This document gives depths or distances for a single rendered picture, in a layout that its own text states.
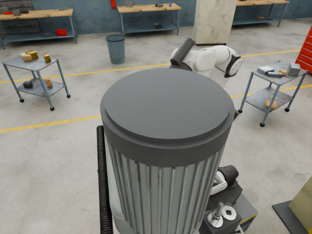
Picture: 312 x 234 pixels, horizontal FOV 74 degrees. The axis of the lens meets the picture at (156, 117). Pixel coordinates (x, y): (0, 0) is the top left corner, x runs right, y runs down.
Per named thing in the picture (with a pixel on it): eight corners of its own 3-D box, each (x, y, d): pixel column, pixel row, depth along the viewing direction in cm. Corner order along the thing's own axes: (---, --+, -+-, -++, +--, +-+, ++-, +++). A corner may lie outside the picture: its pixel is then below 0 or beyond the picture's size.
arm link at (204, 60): (176, 68, 73) (198, 64, 82) (197, 73, 68) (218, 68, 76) (177, 49, 71) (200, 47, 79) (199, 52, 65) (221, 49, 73)
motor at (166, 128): (117, 178, 57) (97, 72, 37) (186, 164, 61) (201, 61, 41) (127, 261, 42) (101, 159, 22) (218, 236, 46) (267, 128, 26)
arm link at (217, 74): (249, 56, 89) (226, 97, 104) (225, 43, 95) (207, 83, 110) (236, 60, 82) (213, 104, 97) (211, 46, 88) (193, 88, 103)
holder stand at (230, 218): (197, 228, 139) (201, 214, 126) (223, 215, 146) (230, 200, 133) (207, 247, 130) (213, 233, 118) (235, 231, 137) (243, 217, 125)
